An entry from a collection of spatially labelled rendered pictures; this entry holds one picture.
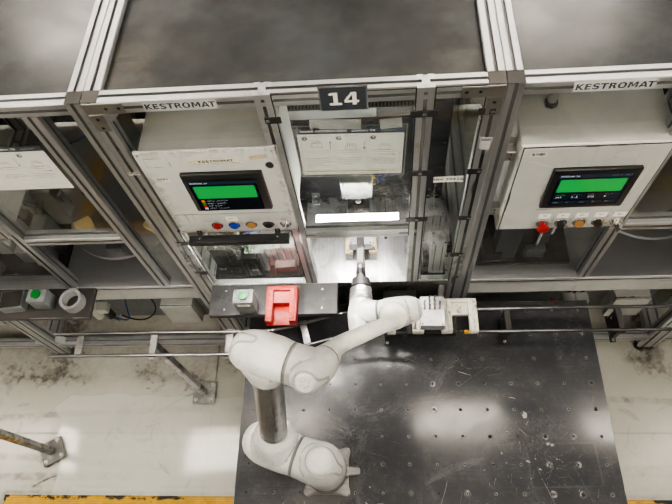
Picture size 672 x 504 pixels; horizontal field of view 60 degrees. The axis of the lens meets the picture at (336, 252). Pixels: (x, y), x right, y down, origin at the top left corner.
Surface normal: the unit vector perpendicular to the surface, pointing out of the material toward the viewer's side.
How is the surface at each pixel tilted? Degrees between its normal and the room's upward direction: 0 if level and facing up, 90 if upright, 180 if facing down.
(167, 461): 0
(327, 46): 0
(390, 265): 0
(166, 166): 90
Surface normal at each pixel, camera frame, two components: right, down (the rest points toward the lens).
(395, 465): -0.08, -0.48
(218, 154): -0.02, 0.88
